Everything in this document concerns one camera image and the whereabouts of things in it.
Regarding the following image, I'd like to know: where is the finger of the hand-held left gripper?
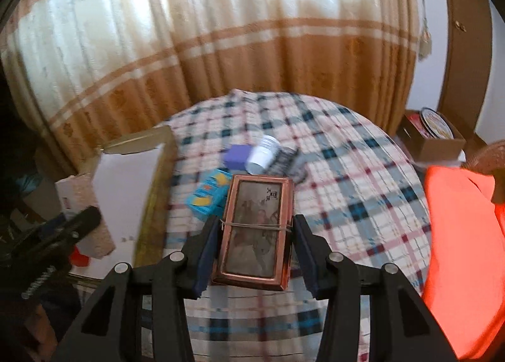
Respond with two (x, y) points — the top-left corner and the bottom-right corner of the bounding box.
(12, 206), (102, 268)

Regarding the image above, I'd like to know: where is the brown cardboard box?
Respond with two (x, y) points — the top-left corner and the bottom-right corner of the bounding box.
(396, 109), (468, 163)

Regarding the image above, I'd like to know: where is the curtain tassel cord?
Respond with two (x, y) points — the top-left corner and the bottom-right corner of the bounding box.
(416, 0), (433, 63)

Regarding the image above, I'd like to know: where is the white pill bottle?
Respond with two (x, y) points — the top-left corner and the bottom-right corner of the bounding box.
(245, 134), (281, 174)

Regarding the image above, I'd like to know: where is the round printed tin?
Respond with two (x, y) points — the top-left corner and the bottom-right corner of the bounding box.
(419, 107), (454, 138)

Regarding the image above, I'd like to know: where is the dark patterned packet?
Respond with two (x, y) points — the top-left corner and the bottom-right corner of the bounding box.
(267, 147), (309, 185)

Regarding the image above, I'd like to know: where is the copper framed picture box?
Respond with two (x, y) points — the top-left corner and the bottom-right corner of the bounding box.
(210, 174), (296, 292)

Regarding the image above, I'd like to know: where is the small purple box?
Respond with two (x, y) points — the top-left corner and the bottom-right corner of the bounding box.
(223, 144), (252, 171)

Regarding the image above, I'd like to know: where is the plaid blanket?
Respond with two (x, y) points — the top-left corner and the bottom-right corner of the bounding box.
(71, 88), (432, 362)

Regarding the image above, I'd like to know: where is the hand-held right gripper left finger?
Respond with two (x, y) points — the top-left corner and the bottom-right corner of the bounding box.
(59, 215), (222, 362)

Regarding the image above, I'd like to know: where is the blue and yellow carton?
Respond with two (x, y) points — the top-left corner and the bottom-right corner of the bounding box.
(186, 168), (233, 221)

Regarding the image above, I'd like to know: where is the brown wooden cabinet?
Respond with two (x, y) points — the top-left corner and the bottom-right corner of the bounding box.
(436, 0), (494, 134)

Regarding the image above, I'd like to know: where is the small red object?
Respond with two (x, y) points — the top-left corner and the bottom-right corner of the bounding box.
(69, 248), (92, 269)

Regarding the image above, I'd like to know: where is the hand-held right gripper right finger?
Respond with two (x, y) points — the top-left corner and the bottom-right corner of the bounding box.
(293, 214), (458, 362)

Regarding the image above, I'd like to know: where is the red box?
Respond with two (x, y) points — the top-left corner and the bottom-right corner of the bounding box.
(406, 114), (435, 139)

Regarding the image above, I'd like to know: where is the gold cardboard storage box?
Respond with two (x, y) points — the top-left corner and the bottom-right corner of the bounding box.
(33, 126), (178, 280)

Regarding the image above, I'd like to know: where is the orange cloth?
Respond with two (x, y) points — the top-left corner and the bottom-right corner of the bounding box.
(420, 165), (505, 360)

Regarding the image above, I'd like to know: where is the cream and tan curtain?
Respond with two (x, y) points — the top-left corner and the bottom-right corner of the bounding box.
(0, 0), (425, 173)

